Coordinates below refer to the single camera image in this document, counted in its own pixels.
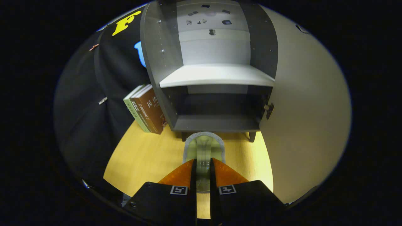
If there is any white cabinet shelf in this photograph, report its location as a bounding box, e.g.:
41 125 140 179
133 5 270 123
159 64 275 88

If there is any beige cabinet door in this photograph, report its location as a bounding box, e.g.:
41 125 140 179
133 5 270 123
259 5 352 204

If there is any brown book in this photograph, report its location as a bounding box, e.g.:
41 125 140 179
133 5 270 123
130 88 167 135
127 84 157 134

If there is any dark grey cabinet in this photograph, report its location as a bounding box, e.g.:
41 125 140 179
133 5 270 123
140 0 279 142

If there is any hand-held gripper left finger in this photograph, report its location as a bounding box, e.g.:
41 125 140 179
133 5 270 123
123 159 198 226

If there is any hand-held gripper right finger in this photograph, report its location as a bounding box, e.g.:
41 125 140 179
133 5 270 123
209 158 286 226

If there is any clear glass cup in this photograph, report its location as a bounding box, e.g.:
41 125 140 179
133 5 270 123
183 132 226 192

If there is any green book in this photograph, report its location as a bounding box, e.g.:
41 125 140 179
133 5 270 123
123 84 150 133

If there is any black backdrop cloth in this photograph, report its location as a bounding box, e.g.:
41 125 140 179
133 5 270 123
53 5 151 204

